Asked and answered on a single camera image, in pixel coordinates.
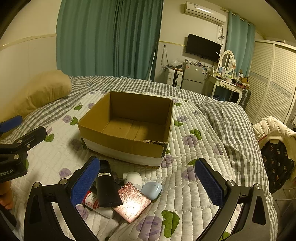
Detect white bottle red cap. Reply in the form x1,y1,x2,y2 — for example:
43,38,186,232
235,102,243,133
82,191,114,219

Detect pink glitter case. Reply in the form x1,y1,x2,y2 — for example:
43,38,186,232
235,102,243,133
112,182,152,223

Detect white cylindrical device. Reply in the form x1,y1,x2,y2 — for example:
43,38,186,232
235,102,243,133
123,171,142,191

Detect light blue earbuds case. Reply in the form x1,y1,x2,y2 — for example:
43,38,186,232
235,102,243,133
141,182,162,201

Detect person's left hand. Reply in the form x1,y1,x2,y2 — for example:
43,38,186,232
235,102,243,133
0,181,14,210

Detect beige pillow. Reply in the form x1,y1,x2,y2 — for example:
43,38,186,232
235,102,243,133
1,70,72,121

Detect floral quilted bedspread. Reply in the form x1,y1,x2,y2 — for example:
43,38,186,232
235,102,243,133
9,91,266,241

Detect cream puffer jacket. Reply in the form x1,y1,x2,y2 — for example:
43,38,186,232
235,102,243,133
252,116,295,150

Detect open cardboard box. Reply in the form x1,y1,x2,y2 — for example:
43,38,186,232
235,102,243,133
78,91,173,168

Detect white louvered wardrobe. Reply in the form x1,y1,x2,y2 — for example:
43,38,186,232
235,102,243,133
245,40,295,126

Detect white dressing table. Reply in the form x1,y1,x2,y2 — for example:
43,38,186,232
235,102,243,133
202,74,251,108

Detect silver mini fridge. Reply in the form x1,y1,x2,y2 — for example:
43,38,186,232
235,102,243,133
181,63,207,94

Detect oval vanity mirror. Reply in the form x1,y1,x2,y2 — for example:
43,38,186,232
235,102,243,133
218,50,236,74

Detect white suitcase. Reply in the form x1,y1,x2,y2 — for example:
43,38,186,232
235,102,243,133
165,68,183,89

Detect green window curtain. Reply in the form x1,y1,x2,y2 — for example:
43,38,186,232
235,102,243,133
225,11,255,77

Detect white air conditioner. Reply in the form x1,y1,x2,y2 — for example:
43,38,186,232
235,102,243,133
184,1,226,26

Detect black wall television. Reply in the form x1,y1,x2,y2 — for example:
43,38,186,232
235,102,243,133
185,34,221,63

